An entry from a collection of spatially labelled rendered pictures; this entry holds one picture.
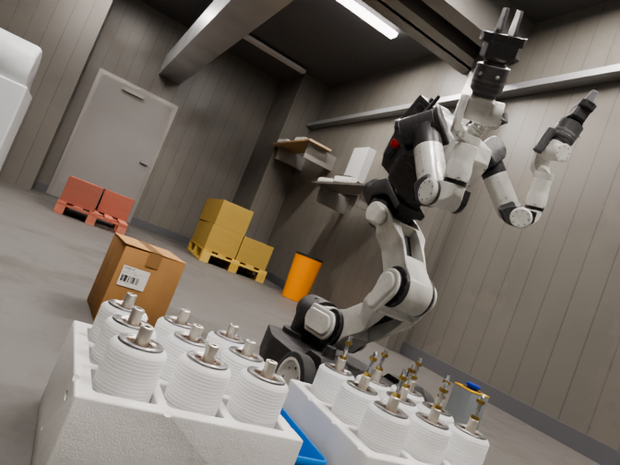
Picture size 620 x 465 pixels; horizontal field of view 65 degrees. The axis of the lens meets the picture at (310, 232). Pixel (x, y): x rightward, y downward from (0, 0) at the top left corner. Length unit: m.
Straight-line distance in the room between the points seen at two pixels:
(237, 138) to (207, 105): 0.79
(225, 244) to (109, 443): 5.79
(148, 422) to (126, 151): 8.09
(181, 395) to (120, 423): 0.11
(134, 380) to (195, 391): 0.10
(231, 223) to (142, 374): 5.77
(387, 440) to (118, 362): 0.54
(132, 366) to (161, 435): 0.11
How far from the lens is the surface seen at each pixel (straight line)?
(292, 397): 1.29
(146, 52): 9.10
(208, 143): 9.11
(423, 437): 1.14
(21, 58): 6.00
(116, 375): 0.83
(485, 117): 1.46
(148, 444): 0.84
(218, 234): 6.51
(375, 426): 1.06
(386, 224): 1.79
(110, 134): 8.80
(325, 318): 1.87
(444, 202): 1.44
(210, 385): 0.86
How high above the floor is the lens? 0.47
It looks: 3 degrees up
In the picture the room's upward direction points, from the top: 22 degrees clockwise
